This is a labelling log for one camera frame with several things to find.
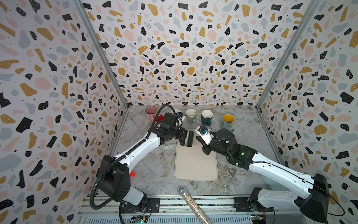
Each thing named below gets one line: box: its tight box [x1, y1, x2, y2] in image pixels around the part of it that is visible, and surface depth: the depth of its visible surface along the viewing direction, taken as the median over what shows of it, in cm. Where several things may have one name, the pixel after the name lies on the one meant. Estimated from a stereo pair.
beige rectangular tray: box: [174, 131, 219, 182], surface depth 88 cm
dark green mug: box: [200, 109, 214, 126], surface depth 106 cm
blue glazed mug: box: [221, 113, 235, 132], surface depth 102 cm
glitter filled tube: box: [178, 185, 213, 224], surface depth 72 cm
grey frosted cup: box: [185, 108, 198, 124], surface depth 107 cm
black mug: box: [179, 130, 195, 147], surface depth 87 cm
